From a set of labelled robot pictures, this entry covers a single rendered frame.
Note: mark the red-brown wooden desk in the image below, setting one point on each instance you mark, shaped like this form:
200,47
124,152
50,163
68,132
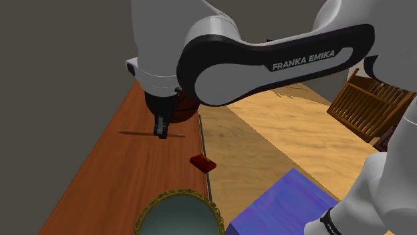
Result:
130,175

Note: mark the oval mirror with gold frame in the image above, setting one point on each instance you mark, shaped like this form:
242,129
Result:
179,218

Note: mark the small red box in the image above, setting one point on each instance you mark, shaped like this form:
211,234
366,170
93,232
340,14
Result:
203,163

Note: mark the blue purple robot stand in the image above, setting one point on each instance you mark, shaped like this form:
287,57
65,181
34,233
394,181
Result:
283,208

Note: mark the thin brown pencil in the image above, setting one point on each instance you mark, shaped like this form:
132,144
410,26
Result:
136,133

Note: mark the brown wooden crib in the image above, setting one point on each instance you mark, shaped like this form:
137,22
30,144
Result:
365,107

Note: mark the brown basketball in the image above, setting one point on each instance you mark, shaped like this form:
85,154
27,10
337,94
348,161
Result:
185,109

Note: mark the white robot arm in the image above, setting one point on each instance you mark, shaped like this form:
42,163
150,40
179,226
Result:
228,75

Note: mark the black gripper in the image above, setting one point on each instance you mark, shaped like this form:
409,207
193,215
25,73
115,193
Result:
161,104

